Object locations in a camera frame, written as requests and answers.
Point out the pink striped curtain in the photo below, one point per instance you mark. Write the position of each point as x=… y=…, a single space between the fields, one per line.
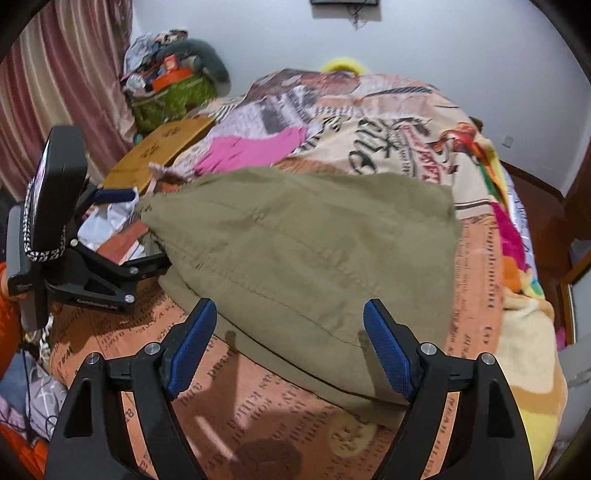
x=55 y=78

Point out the orange sleeve forearm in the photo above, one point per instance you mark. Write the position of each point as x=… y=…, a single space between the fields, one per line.
x=9 y=332

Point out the black wall fixture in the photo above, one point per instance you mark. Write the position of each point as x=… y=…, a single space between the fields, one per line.
x=345 y=2

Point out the printed blanket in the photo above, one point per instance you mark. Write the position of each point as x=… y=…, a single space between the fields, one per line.
x=415 y=194

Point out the wooden lap table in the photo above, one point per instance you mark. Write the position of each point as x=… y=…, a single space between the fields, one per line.
x=152 y=154

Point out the pile of clutter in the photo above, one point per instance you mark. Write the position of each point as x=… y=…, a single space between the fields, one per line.
x=154 y=60

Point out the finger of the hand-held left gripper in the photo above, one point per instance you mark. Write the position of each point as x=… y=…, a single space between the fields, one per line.
x=117 y=195
x=145 y=266

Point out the white crumpled cloth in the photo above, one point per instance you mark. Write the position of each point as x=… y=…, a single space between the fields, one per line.
x=108 y=221

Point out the olive green pants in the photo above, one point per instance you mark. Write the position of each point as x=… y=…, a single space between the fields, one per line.
x=300 y=258

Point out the white wall socket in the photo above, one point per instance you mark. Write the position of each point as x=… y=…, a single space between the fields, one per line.
x=507 y=140

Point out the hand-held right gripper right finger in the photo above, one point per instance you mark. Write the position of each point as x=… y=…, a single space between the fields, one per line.
x=387 y=341

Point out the pink garment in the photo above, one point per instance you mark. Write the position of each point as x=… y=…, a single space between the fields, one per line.
x=249 y=150

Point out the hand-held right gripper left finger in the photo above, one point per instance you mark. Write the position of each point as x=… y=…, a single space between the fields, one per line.
x=191 y=339

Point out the wooden bed frame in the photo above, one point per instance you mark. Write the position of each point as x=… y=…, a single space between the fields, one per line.
x=545 y=203

